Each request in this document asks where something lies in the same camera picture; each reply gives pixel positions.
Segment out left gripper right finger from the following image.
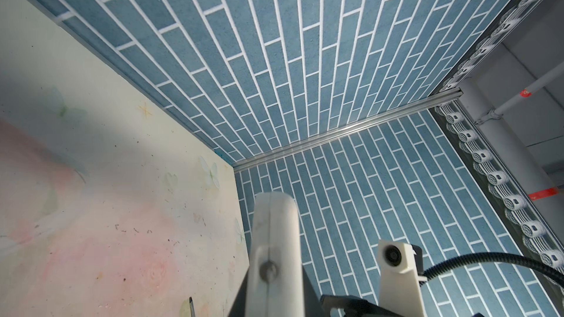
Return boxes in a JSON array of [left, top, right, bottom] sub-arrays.
[[302, 268, 327, 317]]

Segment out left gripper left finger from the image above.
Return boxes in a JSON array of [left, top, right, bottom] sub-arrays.
[[227, 272, 248, 317]]

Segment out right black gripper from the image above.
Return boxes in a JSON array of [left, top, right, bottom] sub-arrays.
[[320, 295, 398, 317]]

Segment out white remote control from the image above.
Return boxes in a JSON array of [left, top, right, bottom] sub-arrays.
[[245, 192, 306, 316]]

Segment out orange handled screwdriver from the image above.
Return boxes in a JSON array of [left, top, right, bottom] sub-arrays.
[[189, 296, 196, 317]]

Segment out white ceiling pipe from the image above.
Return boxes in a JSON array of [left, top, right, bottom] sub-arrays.
[[474, 62, 563, 126]]

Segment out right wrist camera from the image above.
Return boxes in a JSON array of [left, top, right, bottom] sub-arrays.
[[377, 239, 427, 316]]

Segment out right aluminium corner post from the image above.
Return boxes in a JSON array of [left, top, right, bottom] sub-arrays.
[[233, 87, 463, 173]]

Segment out black corrugated camera cable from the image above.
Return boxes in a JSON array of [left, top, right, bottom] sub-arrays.
[[420, 252, 564, 289]]

